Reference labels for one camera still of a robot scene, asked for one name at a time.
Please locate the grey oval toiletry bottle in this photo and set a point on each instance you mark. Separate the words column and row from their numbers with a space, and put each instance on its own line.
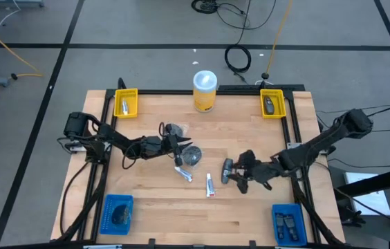
column 269, row 105

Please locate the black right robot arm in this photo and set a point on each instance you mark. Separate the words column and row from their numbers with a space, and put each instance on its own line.
column 319, row 143

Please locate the dark grey remote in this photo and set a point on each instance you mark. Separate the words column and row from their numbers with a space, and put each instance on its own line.
column 226, row 173

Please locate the blue plastic basket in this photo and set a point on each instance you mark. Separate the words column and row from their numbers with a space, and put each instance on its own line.
column 106, row 214
column 302, row 224

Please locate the yellow plastic basket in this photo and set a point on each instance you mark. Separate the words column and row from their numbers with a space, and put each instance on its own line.
column 279, row 103
column 131, row 103

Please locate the white box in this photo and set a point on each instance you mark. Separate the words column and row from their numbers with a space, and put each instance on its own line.
column 374, row 204

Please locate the black metal beam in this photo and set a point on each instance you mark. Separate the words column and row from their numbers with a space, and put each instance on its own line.
column 381, row 178

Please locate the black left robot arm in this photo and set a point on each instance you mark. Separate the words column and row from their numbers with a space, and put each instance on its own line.
column 119, row 138

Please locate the black clamp foot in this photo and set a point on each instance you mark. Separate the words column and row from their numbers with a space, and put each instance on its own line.
column 352, row 216

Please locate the yellow wipes canister white lid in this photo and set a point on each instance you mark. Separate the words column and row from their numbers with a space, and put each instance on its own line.
column 204, row 93

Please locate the black round stand base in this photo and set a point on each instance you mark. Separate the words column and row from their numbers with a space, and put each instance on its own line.
column 266, row 75

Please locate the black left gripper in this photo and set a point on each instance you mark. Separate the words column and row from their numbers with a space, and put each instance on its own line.
column 171, row 145

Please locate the dark blue toiletry package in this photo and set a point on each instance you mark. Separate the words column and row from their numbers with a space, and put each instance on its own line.
column 280, row 226
column 291, row 228

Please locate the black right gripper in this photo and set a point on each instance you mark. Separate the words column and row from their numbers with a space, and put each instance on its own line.
column 247, row 166

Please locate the black aluminium table frame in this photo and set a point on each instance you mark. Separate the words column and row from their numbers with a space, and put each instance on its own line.
column 164, row 92

